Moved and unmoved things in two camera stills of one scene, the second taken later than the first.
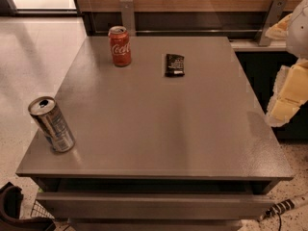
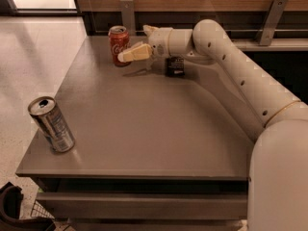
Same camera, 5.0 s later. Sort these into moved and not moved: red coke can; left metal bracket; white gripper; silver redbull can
Moved: white gripper
Not moved: red coke can; left metal bracket; silver redbull can
